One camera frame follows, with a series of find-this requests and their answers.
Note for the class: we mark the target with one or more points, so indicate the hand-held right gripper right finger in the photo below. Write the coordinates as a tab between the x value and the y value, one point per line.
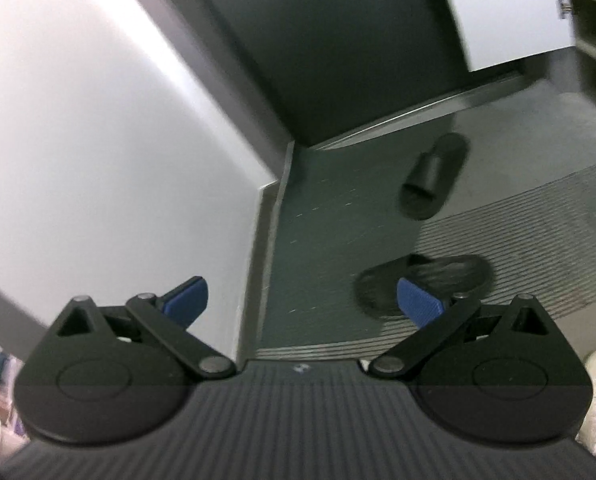
418	304

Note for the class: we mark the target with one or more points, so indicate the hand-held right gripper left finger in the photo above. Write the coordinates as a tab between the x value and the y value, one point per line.
187	301

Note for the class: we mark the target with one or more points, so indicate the black slide sandal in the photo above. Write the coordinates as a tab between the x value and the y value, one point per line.
378	285
433	175

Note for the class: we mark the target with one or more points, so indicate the dark door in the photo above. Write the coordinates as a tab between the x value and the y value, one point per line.
353	35

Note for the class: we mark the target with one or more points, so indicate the white cabinet door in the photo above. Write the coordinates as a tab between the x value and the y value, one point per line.
508	10

